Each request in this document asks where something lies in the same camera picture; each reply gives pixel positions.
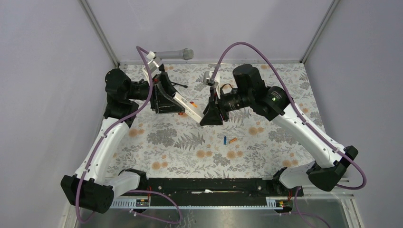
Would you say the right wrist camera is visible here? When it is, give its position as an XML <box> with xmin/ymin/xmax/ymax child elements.
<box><xmin>202</xmin><ymin>71</ymin><xmax>220</xmax><ymax>88</ymax></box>

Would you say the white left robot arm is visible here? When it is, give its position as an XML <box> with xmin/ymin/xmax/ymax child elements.
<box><xmin>60</xmin><ymin>69</ymin><xmax>155</xmax><ymax>223</ymax></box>

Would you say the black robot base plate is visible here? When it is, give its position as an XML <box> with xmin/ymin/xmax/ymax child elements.
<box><xmin>119</xmin><ymin>169</ymin><xmax>304</xmax><ymax>205</ymax></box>

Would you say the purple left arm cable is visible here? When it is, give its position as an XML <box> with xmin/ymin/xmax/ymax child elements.
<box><xmin>75</xmin><ymin>46</ymin><xmax>184</xmax><ymax>225</ymax></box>

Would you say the black microphone tripod stand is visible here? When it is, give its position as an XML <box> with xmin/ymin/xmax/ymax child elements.
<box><xmin>159</xmin><ymin>64</ymin><xmax>188</xmax><ymax>88</ymax></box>

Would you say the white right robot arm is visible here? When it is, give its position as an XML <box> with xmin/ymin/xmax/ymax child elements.
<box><xmin>199</xmin><ymin>64</ymin><xmax>358</xmax><ymax>196</ymax></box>

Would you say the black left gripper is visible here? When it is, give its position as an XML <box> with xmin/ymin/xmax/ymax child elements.
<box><xmin>126</xmin><ymin>72</ymin><xmax>188</xmax><ymax>114</ymax></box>

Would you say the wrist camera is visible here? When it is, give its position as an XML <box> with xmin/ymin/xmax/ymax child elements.
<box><xmin>146</xmin><ymin>51</ymin><xmax>162</xmax><ymax>73</ymax></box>
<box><xmin>202</xmin><ymin>71</ymin><xmax>220</xmax><ymax>88</ymax></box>

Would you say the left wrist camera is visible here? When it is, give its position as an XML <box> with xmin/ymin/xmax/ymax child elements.
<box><xmin>146</xmin><ymin>51</ymin><xmax>162</xmax><ymax>73</ymax></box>

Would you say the grey slotted cable duct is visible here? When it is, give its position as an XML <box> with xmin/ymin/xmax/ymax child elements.
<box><xmin>110</xmin><ymin>194</ymin><xmax>293</xmax><ymax>210</ymax></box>

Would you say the grey microphone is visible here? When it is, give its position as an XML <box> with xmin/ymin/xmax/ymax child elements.
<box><xmin>155</xmin><ymin>48</ymin><xmax>194</xmax><ymax>60</ymax></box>

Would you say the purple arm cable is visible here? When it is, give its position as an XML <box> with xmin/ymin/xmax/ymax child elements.
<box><xmin>211</xmin><ymin>41</ymin><xmax>368</xmax><ymax>228</ymax></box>
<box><xmin>75</xmin><ymin>46</ymin><xmax>184</xmax><ymax>225</ymax></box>

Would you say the orange toy car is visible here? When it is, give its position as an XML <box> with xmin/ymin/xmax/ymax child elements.
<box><xmin>178</xmin><ymin>101</ymin><xmax>198</xmax><ymax>116</ymax></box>

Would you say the floral patterned table mat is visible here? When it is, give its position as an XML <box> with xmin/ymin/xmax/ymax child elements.
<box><xmin>106</xmin><ymin>64</ymin><xmax>325</xmax><ymax>178</ymax></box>

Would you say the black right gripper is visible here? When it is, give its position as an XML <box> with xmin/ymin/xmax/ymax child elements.
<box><xmin>200</xmin><ymin>86</ymin><xmax>253</xmax><ymax>126</ymax></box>

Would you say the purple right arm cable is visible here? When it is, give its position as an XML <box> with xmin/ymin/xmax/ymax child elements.
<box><xmin>211</xmin><ymin>41</ymin><xmax>368</xmax><ymax>228</ymax></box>

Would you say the white remote control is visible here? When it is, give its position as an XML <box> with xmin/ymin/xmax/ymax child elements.
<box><xmin>152</xmin><ymin>74</ymin><xmax>203</xmax><ymax>123</ymax></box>

